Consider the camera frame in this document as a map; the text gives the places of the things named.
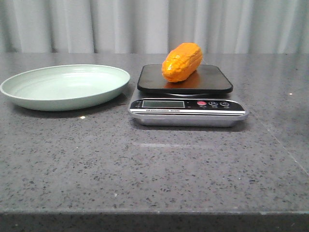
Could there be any orange corn cob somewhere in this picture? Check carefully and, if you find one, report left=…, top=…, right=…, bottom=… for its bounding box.
left=162, top=43, right=203, bottom=83

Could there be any black silver kitchen scale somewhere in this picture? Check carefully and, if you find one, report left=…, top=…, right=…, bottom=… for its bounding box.
left=128, top=64, right=249, bottom=127

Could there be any pale green round plate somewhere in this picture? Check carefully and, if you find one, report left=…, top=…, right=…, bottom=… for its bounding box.
left=0, top=64, right=130, bottom=111

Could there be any white pleated curtain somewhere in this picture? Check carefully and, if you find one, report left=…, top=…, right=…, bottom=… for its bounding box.
left=0, top=0, right=309, bottom=54

